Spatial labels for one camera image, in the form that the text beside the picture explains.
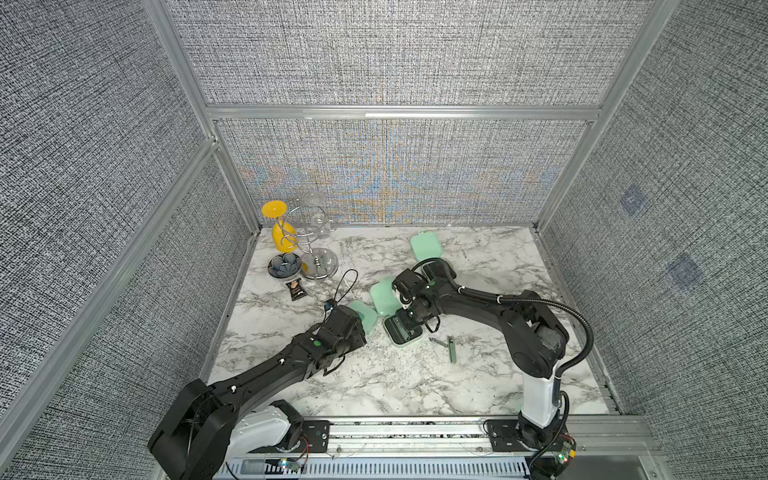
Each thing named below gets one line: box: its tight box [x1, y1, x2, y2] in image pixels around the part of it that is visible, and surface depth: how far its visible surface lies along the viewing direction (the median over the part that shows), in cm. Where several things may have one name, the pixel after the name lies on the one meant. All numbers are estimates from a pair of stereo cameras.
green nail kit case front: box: [349, 300, 378, 335], surface depth 94 cm
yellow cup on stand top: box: [261, 200, 287, 218], surface depth 92 cm
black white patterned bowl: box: [267, 252, 302, 280], surface depth 106 cm
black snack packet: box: [285, 278, 307, 301], surface depth 102 cm
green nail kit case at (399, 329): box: [370, 278, 424, 347], surface depth 92 cm
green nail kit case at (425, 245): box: [410, 230, 442, 262], surface depth 112 cm
